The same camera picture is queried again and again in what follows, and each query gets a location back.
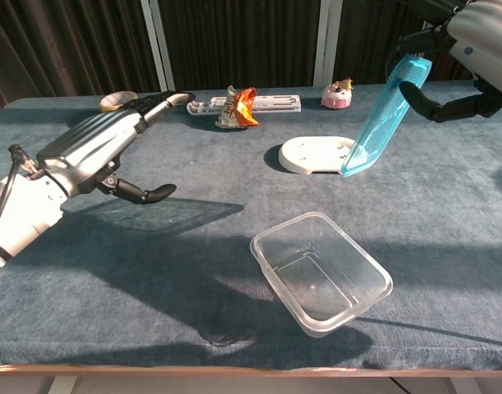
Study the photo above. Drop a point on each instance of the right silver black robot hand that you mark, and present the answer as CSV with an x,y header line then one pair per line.
x,y
489,41

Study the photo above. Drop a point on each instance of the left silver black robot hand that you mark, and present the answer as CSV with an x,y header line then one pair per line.
x,y
87,143

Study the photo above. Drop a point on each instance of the blue translucent container lid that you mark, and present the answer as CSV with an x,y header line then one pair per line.
x,y
382,123

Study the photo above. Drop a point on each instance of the clear plastic food container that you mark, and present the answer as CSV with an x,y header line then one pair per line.
x,y
316,271

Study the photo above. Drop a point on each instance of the yellow packing tape roll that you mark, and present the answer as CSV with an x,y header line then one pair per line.
x,y
113,100

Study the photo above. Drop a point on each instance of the crumpled orange snack wrapper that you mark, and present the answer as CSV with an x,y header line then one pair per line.
x,y
238,111

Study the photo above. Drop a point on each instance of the pink toy cake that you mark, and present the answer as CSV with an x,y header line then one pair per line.
x,y
337,98

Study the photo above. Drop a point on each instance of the blue-grey table cloth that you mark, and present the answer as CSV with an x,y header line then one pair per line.
x,y
439,213

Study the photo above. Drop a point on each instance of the white plastic slotted rack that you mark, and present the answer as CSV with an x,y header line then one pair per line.
x,y
275,104

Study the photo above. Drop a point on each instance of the white oval plastic base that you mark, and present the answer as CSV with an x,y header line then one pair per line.
x,y
312,156

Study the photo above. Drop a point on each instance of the white metal frame post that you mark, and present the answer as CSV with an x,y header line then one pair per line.
x,y
328,41
156,45

